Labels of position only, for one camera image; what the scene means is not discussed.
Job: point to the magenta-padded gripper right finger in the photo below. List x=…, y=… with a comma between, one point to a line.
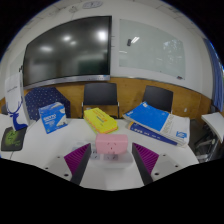
x=146, y=160

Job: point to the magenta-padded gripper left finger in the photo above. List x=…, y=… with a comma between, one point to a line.
x=78, y=161

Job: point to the pink charger block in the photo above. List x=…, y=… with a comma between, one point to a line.
x=111, y=144

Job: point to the dark blue book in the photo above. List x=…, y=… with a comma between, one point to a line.
x=148, y=134

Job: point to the blue and white writing pad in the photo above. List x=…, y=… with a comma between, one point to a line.
x=156, y=121

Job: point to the yellow rectangular box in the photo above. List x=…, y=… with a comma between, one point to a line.
x=99, y=120

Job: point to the blue and white box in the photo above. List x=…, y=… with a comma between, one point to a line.
x=52, y=118

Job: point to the grey office chair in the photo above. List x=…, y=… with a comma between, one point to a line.
x=206, y=146

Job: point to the black chair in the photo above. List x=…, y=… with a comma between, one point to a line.
x=100, y=94
x=158, y=98

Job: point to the black and green mat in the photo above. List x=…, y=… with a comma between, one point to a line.
x=12, y=138

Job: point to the blue dotted chair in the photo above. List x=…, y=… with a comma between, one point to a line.
x=41, y=98

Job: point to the white side table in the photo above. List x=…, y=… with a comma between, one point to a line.
x=215, y=123

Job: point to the white bag with blue deer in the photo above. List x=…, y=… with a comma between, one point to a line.
x=15, y=96

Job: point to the blue curtain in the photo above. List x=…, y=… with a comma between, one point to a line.
x=216, y=80

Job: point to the glass whiteboard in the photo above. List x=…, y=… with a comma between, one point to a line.
x=153, y=50

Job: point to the large black display screen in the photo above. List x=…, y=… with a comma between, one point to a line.
x=66, y=50

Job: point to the black whiteboard eraser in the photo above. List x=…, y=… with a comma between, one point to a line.
x=129, y=42

